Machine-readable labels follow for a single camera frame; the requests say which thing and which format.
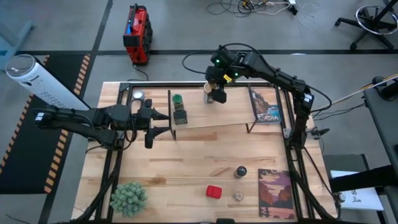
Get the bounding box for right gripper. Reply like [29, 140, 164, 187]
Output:
[205, 64, 234, 105]

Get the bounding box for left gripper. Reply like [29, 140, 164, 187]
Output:
[135, 98, 173, 149]

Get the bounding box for dark green pepper tin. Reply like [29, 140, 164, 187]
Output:
[172, 109, 188, 126]

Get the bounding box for green-lidded spice jar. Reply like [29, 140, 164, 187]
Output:
[172, 93, 186, 113]

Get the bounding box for black-lidded spice jar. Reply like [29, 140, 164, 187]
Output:
[233, 165, 248, 180]

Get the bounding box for paprika tin red lid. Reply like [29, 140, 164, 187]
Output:
[205, 185, 223, 200]

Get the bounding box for Acadia poster card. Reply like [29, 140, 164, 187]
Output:
[248, 85, 282, 125]

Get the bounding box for green artificial potted plant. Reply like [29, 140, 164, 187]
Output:
[109, 181, 149, 218]

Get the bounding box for red black portable power station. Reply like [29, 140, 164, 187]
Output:
[123, 3, 154, 66]

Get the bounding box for purple canyon poster card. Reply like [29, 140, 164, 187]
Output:
[257, 168, 296, 220]

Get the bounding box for black mat orange stripes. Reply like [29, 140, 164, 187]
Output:
[0, 54, 91, 195]

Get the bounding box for white tower fan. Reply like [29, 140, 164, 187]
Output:
[5, 54, 91, 111]

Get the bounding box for pale blue furniture piece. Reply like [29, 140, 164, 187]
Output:
[0, 20, 35, 72]

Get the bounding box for black flat bar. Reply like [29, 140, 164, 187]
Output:
[328, 164, 398, 194]

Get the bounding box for grey side table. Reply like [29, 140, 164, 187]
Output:
[363, 86, 398, 175]

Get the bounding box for black office chair base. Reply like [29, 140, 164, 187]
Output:
[334, 0, 398, 51]

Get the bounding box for white paper sheet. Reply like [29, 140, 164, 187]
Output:
[330, 170, 385, 212]

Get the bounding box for black aluminium table frame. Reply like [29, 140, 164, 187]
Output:
[70, 81, 341, 224]

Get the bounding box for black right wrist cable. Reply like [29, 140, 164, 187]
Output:
[182, 42, 268, 76]

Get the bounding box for black power station cable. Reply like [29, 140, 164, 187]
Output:
[126, 63, 150, 82]

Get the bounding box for black floor cable tangle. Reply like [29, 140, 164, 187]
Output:
[206, 0, 289, 17]

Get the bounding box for black clamp mount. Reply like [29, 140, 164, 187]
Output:
[310, 126, 331, 138]

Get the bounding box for white floor cable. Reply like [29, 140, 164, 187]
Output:
[297, 2, 322, 31]

